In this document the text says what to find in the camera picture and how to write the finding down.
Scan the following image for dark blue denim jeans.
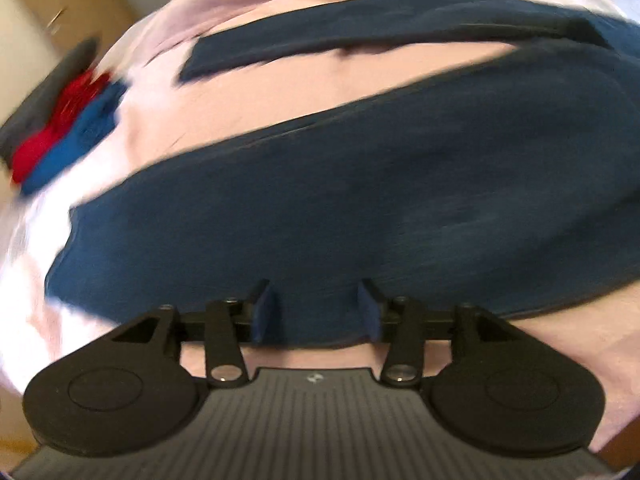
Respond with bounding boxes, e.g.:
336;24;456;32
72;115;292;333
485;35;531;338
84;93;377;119
44;0;639;346

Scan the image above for pink textured bedspread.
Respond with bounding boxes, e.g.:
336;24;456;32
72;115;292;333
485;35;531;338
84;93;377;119
1;0;639;451

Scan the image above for blue folded garment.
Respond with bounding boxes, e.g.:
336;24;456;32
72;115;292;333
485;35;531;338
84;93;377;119
12;80;127;196

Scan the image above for red folded garment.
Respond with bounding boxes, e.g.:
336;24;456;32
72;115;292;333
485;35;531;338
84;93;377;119
11;70;112;184

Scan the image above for dark grey folded garment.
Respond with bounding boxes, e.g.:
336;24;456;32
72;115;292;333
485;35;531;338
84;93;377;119
1;36;100;169

